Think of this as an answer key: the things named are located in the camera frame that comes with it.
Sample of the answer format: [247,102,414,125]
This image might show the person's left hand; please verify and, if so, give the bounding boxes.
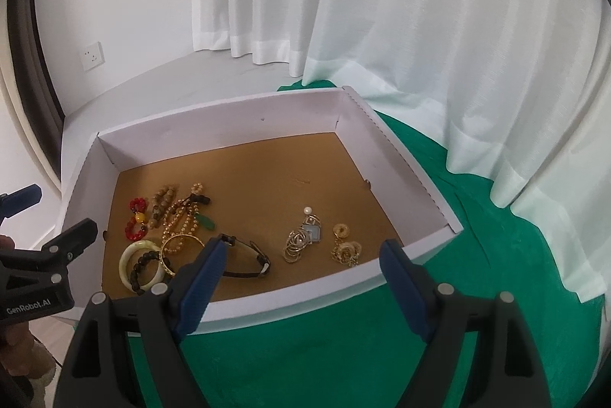
[0,324,57,392]

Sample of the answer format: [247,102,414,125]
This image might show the white wall socket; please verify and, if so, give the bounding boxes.
[79,41,105,71]

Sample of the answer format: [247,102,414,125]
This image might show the pale jade bangle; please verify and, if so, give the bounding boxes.
[118,240,168,291]

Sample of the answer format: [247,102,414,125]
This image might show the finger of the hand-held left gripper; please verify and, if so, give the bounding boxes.
[0,218,99,283]
[0,183,43,222]

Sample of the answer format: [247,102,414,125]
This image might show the gold bead necklace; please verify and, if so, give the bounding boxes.
[160,183,213,241]

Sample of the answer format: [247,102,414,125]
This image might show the red bead bracelet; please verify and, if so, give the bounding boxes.
[125,197,149,241]

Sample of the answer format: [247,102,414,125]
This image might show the dark bead bracelet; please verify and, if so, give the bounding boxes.
[129,250,163,294]

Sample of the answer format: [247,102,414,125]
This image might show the white cardboard box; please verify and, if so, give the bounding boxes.
[61,86,465,335]

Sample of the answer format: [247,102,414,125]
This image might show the wooden bead bracelet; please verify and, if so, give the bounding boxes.
[145,185,179,231]

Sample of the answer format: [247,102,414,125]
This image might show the white curtain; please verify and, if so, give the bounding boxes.
[191,0,611,308]

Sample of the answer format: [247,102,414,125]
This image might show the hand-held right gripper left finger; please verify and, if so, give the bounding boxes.
[52,233,227,408]

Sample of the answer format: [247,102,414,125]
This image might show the gold bangle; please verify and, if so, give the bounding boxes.
[160,233,206,279]

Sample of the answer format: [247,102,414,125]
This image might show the gold dangling earrings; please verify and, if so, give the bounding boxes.
[331,223,364,268]

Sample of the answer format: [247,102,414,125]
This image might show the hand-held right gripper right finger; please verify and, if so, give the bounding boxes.
[379,238,557,408]

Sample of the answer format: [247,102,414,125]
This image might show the pearl ring cluster earrings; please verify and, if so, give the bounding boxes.
[283,206,323,264]

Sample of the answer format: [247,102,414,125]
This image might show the green cloth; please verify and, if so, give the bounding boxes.
[119,78,602,408]

